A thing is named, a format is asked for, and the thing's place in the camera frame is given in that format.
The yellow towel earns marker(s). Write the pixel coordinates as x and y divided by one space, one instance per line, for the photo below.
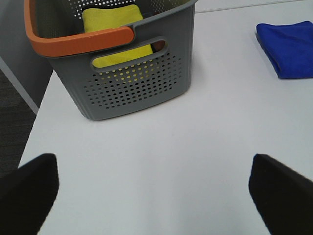
114 22

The orange basket handle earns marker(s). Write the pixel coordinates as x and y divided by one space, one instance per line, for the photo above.
74 44

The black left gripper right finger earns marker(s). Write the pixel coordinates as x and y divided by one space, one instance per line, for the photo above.
282 197

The grey perforated plastic basket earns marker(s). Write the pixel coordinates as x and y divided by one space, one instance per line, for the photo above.
108 92

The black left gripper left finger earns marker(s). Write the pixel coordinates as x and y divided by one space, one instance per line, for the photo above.
27 195

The folded blue towel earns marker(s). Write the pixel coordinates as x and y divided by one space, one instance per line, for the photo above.
289 48

